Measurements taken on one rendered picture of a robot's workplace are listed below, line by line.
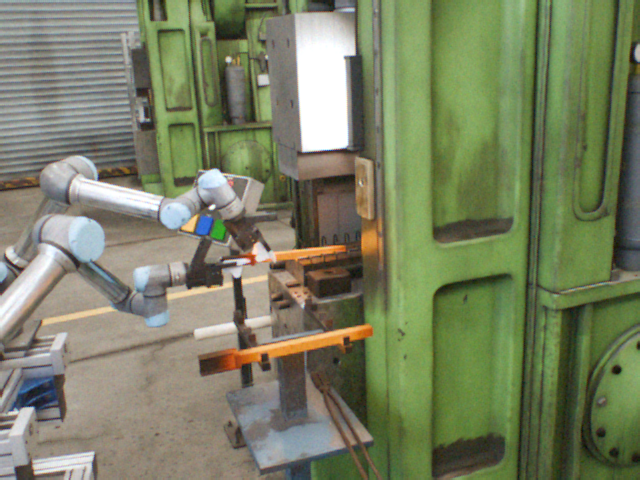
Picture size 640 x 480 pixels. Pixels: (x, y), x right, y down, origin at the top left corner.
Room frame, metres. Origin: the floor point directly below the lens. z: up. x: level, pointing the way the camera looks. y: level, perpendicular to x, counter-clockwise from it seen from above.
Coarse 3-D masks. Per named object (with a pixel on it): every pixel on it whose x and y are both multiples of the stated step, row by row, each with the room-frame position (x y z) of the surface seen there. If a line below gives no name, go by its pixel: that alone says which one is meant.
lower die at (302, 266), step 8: (360, 240) 2.27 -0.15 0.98; (312, 248) 2.21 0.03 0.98; (312, 256) 2.05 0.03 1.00; (328, 256) 2.06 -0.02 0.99; (344, 256) 2.05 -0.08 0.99; (352, 256) 2.05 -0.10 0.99; (360, 256) 2.06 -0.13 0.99; (288, 264) 2.14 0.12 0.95; (296, 264) 2.05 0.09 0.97; (304, 264) 1.99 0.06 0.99; (320, 264) 2.01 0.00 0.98; (328, 264) 2.02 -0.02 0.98; (344, 264) 2.04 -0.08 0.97; (352, 264) 2.05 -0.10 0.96; (296, 272) 2.06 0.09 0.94; (304, 272) 1.99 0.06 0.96; (360, 272) 2.06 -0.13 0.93; (304, 280) 1.99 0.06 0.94
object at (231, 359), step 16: (320, 336) 1.46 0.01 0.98; (336, 336) 1.46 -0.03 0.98; (352, 336) 1.48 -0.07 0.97; (368, 336) 1.49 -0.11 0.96; (224, 352) 1.38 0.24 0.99; (240, 352) 1.40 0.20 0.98; (256, 352) 1.39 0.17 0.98; (272, 352) 1.41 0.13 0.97; (288, 352) 1.42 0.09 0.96; (208, 368) 1.36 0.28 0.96; (224, 368) 1.37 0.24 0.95; (240, 368) 1.37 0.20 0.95
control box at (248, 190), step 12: (228, 180) 2.52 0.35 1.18; (240, 180) 2.48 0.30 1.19; (252, 180) 2.45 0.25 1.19; (240, 192) 2.45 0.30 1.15; (252, 192) 2.45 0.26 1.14; (252, 204) 2.45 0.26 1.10; (216, 216) 2.47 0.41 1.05; (180, 228) 2.58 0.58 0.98; (216, 240) 2.41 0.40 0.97; (228, 240) 2.36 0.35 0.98
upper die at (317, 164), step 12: (288, 156) 2.07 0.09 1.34; (300, 156) 1.99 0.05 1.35; (312, 156) 2.01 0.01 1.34; (324, 156) 2.02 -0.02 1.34; (336, 156) 2.03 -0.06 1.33; (348, 156) 2.05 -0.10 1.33; (288, 168) 2.08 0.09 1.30; (300, 168) 1.99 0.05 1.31; (312, 168) 2.01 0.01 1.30; (324, 168) 2.02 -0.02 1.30; (336, 168) 2.03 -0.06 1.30; (348, 168) 2.05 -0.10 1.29
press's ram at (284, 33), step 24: (288, 24) 2.00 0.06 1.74; (312, 24) 1.96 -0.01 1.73; (336, 24) 1.99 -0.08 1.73; (288, 48) 2.01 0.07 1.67; (312, 48) 1.96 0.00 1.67; (336, 48) 1.98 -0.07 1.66; (288, 72) 2.02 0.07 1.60; (312, 72) 1.96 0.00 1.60; (336, 72) 1.98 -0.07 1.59; (288, 96) 2.03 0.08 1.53; (312, 96) 1.96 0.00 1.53; (336, 96) 1.98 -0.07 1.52; (288, 120) 2.05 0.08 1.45; (312, 120) 1.95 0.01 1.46; (336, 120) 1.98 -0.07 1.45; (288, 144) 2.06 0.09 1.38; (312, 144) 1.95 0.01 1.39; (336, 144) 1.98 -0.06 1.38
